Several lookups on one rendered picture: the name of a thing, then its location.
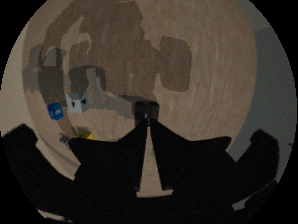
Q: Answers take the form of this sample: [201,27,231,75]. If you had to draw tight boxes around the yellow block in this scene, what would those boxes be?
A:
[74,131,93,140]

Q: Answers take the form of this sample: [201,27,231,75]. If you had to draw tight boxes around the blue block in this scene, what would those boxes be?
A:
[47,103,63,120]

